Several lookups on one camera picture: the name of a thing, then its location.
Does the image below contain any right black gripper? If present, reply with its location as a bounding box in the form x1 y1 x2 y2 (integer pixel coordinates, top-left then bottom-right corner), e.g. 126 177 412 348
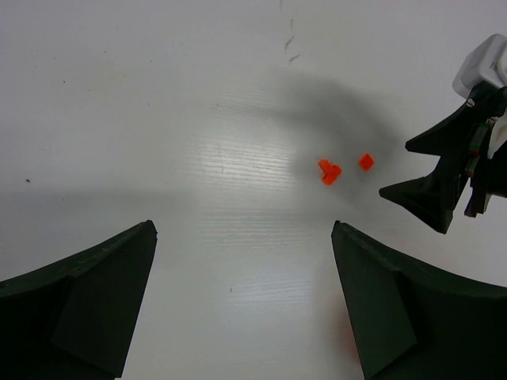
379 85 506 234

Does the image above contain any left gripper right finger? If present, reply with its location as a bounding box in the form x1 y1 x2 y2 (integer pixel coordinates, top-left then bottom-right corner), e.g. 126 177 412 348
331 221 506 379

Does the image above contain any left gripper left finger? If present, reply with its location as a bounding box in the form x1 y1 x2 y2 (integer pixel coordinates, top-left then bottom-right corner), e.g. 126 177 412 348
1 220 157 379

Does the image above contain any small orange plate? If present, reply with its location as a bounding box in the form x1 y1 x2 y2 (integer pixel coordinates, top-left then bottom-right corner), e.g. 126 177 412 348
358 153 375 172

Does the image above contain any small orange lego piece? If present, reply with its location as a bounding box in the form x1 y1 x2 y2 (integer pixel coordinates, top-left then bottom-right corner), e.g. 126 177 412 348
318 159 342 186

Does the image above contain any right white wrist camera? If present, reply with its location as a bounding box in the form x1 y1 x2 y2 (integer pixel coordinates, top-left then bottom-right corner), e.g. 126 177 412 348
452 34 506 98

